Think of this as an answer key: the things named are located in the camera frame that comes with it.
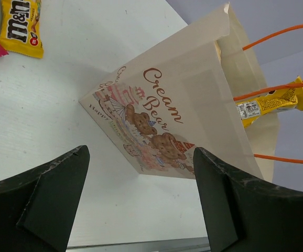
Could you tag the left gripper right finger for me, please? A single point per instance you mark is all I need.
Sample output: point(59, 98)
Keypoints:
point(243, 212)

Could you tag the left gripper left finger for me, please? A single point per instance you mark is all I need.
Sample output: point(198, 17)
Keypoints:
point(38, 206)

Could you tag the yellow snack bar wrapper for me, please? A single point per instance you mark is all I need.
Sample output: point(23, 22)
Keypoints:
point(274, 101)

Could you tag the beige paper bag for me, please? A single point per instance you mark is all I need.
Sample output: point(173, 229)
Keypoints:
point(181, 94)

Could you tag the yellow m&m's packet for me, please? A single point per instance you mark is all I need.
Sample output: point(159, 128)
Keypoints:
point(20, 27)

